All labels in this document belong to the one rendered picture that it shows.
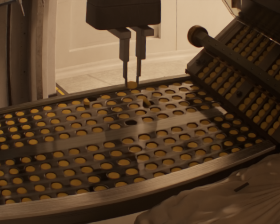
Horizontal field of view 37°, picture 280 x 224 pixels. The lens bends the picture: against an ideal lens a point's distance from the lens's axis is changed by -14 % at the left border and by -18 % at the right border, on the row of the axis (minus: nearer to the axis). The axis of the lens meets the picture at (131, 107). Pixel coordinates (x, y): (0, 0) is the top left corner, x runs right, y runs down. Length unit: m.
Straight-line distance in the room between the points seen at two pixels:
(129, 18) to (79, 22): 2.56
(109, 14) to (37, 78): 1.31
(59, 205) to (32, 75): 1.38
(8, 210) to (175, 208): 0.14
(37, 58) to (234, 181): 1.41
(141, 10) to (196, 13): 2.90
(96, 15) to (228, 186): 0.22
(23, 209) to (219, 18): 3.22
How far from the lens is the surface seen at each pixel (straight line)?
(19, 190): 0.41
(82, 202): 0.39
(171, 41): 3.33
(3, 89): 1.76
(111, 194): 0.40
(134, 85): 0.49
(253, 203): 0.35
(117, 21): 0.47
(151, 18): 0.49
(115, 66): 3.18
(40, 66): 1.75
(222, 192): 0.37
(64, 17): 2.94
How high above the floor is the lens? 1.20
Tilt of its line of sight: 27 degrees down
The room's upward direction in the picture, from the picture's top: 1 degrees clockwise
